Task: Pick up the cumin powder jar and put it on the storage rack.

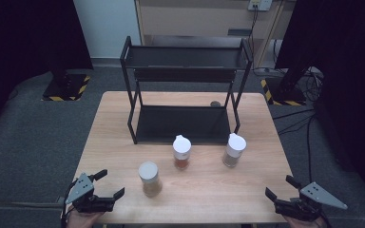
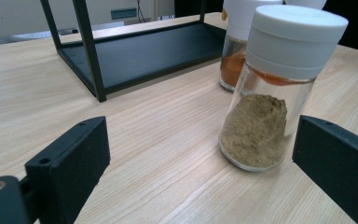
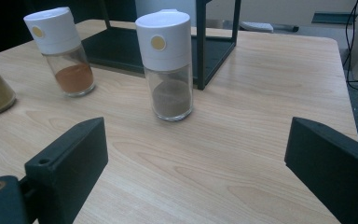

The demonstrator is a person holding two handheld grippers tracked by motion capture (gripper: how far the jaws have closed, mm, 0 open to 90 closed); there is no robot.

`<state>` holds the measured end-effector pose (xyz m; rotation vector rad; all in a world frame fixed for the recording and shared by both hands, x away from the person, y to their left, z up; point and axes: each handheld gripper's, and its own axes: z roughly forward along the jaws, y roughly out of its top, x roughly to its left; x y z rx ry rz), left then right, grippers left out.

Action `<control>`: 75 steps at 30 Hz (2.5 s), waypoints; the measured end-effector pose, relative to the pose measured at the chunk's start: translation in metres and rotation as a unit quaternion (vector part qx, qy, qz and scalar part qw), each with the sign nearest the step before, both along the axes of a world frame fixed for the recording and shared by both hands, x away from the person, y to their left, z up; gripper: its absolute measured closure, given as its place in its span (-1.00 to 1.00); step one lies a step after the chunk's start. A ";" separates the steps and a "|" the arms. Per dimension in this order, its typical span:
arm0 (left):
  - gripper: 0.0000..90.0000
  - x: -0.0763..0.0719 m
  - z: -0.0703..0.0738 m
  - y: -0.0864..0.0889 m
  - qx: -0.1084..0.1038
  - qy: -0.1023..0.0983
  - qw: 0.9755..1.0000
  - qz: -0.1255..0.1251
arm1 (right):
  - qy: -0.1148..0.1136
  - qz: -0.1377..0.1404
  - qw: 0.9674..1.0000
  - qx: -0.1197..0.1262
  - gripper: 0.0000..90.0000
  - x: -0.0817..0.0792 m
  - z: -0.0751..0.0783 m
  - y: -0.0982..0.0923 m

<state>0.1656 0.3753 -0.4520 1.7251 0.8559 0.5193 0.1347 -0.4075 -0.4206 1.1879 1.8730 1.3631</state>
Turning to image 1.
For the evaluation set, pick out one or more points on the glass jar of tan spice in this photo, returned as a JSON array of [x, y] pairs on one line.
[[150, 177]]

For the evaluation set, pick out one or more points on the glass jar of orange spice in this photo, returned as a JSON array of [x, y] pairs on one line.
[[182, 150]]

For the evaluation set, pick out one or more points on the small dark round disc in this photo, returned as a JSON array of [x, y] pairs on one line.
[[215, 103]]

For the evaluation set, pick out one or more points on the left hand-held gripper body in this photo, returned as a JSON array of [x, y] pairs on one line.
[[82, 190]]

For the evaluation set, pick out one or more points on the black curtain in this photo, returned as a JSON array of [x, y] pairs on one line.
[[351, 63], [22, 47]]

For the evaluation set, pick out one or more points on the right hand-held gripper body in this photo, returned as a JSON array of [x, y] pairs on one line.
[[316, 193]]

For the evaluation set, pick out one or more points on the beige wooden cabinet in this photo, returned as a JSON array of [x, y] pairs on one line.
[[196, 19]]

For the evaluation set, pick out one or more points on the person's right hand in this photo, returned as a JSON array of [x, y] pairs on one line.
[[302, 223]]

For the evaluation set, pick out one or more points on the glass jar of grey spice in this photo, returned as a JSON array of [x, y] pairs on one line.
[[234, 148]]

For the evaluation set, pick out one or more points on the stand with striped base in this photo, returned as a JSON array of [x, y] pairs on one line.
[[65, 88], [285, 91]]

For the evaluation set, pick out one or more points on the white wall socket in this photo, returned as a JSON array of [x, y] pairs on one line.
[[259, 4]]

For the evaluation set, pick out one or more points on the person's left hand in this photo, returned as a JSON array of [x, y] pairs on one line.
[[82, 219]]

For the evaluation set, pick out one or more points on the black metal two-tier rack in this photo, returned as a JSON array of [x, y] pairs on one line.
[[183, 123]]

